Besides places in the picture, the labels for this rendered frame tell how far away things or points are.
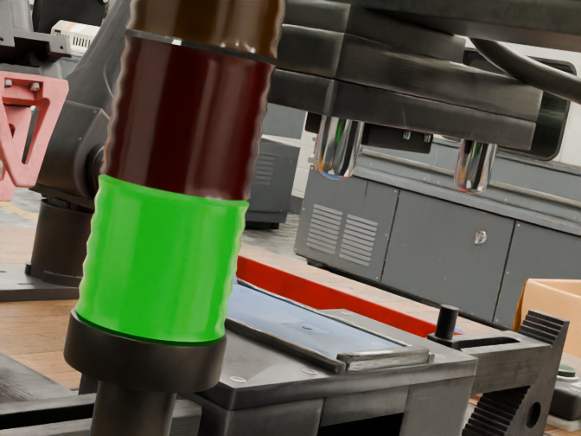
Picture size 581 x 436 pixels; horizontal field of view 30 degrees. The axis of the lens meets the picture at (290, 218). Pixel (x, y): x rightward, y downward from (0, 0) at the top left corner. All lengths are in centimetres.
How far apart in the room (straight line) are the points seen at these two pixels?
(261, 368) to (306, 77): 13
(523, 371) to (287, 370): 28
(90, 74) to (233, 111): 69
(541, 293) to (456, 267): 302
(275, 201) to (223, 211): 775
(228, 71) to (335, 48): 22
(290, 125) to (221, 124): 772
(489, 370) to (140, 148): 48
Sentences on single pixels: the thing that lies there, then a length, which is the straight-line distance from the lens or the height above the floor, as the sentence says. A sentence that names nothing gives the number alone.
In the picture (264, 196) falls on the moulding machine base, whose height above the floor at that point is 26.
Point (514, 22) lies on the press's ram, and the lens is 46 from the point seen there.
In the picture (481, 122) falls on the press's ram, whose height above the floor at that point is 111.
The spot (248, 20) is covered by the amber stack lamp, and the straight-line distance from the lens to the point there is 25.
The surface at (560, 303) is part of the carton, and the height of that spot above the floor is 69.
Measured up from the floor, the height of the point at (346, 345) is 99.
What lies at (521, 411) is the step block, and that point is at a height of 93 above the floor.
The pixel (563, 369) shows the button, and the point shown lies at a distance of 88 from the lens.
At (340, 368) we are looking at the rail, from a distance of 52.
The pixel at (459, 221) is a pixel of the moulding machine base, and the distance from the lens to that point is 595.
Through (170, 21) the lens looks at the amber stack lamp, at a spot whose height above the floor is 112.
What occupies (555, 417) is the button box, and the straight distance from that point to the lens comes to 86.
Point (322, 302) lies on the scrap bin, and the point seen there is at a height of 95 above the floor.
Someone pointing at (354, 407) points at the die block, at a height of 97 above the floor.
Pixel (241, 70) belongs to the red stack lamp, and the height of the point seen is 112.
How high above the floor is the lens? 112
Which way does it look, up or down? 7 degrees down
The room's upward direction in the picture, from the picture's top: 11 degrees clockwise
